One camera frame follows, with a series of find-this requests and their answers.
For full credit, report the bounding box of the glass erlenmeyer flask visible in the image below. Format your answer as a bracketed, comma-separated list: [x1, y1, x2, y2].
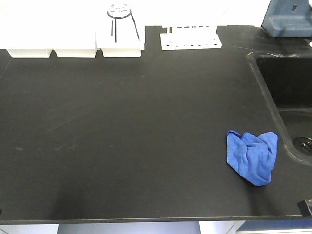
[107, 1, 140, 43]

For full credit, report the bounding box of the blue grey equipment base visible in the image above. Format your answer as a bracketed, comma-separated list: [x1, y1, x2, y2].
[262, 0, 312, 38]

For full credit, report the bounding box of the white rack with feet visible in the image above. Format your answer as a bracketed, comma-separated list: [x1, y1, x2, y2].
[0, 0, 145, 58]

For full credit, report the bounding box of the blue cloth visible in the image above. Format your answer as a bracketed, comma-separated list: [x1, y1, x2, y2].
[226, 130, 278, 187]

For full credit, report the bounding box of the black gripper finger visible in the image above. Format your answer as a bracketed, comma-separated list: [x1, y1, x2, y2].
[297, 199, 312, 216]

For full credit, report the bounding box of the black lab sink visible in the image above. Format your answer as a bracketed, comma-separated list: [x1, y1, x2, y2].
[247, 52, 312, 166]

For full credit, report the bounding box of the sink drain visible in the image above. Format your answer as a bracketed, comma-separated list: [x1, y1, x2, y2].
[293, 137, 312, 155]

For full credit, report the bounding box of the white test tube rack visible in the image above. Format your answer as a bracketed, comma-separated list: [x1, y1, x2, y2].
[160, 25, 222, 51]

